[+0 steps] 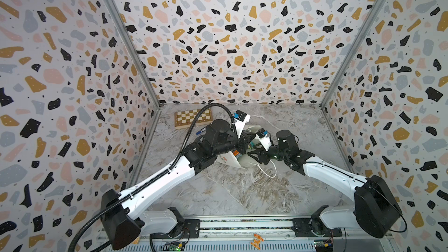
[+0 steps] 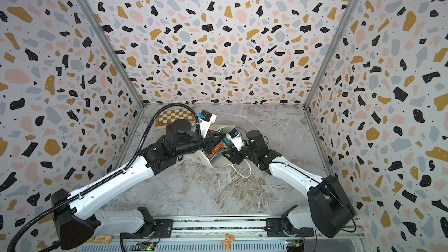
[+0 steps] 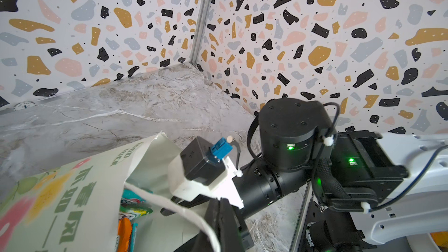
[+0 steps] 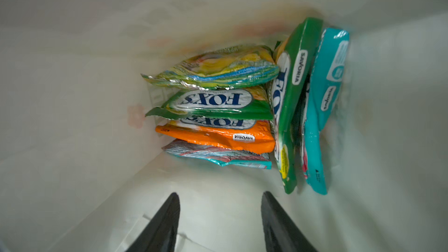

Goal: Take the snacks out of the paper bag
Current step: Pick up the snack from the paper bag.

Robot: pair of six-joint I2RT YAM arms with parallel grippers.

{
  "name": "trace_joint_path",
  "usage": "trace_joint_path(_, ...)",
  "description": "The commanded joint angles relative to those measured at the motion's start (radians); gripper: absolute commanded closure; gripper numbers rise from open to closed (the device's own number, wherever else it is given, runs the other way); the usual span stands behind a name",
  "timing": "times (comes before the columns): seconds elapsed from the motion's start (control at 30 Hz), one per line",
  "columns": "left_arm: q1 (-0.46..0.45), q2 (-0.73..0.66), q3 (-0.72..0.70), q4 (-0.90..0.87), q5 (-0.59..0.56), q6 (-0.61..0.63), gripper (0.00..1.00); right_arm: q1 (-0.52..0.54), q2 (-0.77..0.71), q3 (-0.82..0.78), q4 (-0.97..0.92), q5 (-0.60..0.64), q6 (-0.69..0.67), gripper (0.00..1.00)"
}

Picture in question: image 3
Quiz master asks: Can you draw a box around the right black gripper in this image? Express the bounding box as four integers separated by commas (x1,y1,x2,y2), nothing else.
160,157,312,219

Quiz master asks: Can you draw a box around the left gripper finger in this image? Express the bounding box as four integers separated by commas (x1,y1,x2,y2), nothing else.
176,199,254,252

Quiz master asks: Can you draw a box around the green teal snack packet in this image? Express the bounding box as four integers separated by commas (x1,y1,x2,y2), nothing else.
119,189,153,221

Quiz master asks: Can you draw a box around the white paper bag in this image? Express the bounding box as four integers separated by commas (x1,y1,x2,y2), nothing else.
1,133,220,252

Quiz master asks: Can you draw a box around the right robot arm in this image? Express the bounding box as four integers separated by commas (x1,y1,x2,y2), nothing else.
168,98,448,252

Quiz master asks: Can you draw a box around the orange snack packet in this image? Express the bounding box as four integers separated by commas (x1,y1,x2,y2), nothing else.
116,218,133,252

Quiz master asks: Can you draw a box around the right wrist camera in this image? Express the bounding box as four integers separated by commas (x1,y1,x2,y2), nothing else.
168,136,244,209

